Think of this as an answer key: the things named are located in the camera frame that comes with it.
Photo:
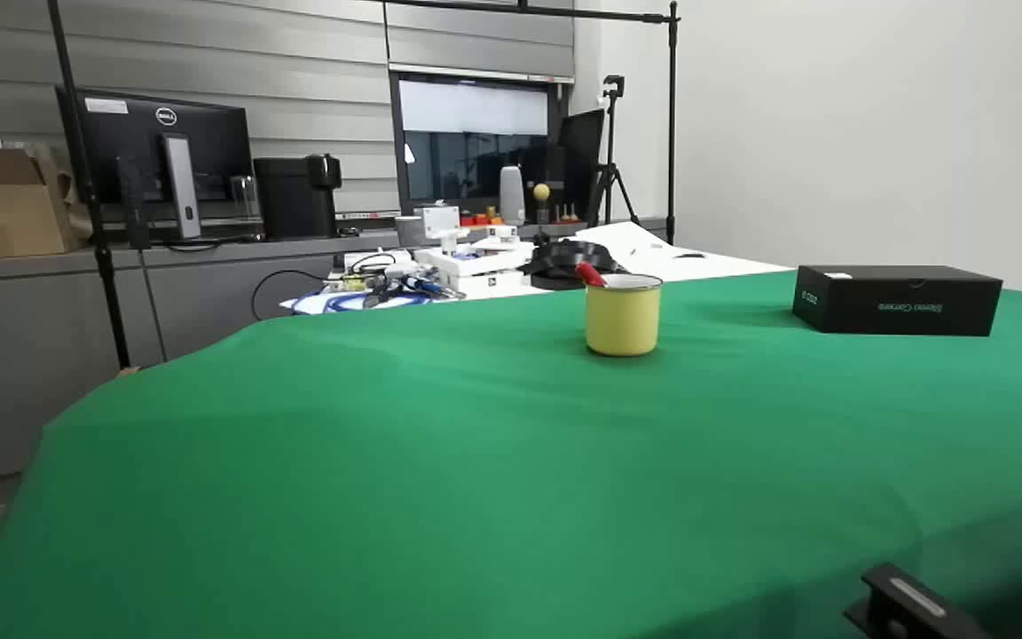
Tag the red marker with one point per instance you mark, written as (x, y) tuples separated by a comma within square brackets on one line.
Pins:
[(589, 274)]

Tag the yellow enamel cup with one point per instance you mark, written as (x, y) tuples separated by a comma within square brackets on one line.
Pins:
[(623, 319)]

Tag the stack of white boxes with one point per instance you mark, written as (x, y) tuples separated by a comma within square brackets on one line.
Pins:
[(474, 257)]

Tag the black round headset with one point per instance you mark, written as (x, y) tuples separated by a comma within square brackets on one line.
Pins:
[(571, 260)]

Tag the yellow ball on stand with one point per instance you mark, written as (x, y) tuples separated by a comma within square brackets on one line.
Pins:
[(542, 201)]

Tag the grey cylindrical speaker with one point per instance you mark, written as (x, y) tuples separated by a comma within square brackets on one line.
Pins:
[(512, 194)]

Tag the green tablecloth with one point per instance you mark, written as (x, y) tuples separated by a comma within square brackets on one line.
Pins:
[(511, 461)]

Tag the white table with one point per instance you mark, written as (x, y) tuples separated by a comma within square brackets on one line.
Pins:
[(653, 257)]

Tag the window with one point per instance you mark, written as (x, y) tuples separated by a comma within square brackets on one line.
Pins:
[(475, 142)]

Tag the black coffee machine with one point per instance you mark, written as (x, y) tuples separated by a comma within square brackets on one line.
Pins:
[(294, 197)]

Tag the black cardboard box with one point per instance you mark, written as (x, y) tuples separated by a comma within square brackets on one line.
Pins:
[(897, 300)]

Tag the grey sideboard cabinet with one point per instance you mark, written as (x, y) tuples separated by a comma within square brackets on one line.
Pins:
[(121, 337)]

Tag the black computer monitor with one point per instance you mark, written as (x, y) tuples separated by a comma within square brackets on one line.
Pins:
[(156, 151)]

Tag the camera on tripod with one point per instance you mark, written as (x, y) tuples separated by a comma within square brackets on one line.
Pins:
[(613, 160)]

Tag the black backdrop frame stand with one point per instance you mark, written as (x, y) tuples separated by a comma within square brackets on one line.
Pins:
[(672, 124)]

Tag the black clamp mount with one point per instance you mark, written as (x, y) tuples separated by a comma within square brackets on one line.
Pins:
[(915, 608)]

